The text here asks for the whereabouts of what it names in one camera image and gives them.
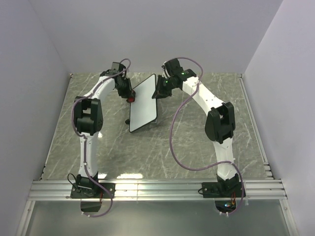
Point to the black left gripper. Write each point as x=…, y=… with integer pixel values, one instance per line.
x=127, y=94

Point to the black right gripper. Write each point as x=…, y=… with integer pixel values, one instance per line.
x=159, y=93

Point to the red and black eraser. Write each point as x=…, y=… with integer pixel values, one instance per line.
x=131, y=97

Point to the small black-framed whiteboard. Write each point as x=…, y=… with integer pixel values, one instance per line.
x=144, y=109

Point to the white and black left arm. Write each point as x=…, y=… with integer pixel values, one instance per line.
x=87, y=122

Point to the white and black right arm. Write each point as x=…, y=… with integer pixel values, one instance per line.
x=220, y=122

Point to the aluminium front rail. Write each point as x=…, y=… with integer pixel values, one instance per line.
x=154, y=190

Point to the aluminium rail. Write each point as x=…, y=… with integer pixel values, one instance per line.
x=266, y=164
x=154, y=190

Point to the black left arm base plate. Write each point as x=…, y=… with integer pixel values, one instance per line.
x=93, y=193

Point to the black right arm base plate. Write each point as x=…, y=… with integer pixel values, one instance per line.
x=212, y=190

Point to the aluminium right side rail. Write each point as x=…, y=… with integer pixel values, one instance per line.
x=266, y=164

